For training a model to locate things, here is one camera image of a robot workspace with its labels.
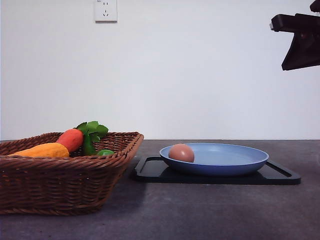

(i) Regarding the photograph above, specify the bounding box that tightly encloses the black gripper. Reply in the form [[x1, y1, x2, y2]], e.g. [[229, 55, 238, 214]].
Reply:
[[269, 0, 320, 71]]

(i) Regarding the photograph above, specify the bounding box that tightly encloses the blue round plate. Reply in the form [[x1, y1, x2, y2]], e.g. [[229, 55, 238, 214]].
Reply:
[[159, 142, 270, 177]]

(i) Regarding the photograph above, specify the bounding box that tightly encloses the brown egg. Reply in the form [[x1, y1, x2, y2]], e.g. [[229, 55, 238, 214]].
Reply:
[[168, 143, 195, 163]]

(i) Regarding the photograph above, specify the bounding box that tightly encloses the brown woven wicker basket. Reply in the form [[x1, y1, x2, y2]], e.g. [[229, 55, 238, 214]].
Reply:
[[0, 131, 144, 216]]

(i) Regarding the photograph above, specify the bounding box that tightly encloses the black rectangular tray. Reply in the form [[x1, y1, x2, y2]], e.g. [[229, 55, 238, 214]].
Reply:
[[134, 156, 301, 185]]

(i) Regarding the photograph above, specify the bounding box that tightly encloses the green toy lime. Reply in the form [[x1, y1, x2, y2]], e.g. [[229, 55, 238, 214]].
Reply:
[[97, 149, 114, 156]]

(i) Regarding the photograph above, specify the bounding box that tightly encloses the green toy leafy vegetable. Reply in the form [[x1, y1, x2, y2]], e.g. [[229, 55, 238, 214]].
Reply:
[[73, 120, 109, 156]]

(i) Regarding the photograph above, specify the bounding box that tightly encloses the orange toy carrot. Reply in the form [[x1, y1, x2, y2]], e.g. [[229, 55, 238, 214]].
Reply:
[[56, 128, 84, 152]]

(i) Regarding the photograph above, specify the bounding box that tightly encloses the white wall power socket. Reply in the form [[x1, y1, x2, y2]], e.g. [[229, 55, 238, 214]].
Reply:
[[95, 0, 118, 24]]

